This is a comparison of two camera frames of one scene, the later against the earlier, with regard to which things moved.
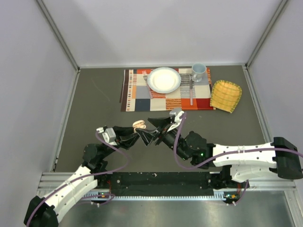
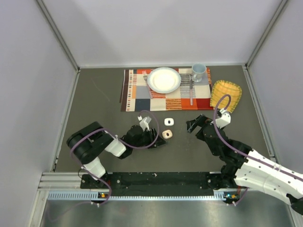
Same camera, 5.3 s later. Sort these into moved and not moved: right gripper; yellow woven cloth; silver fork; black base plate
Moved: right gripper
Not moved: silver fork; black base plate; yellow woven cloth
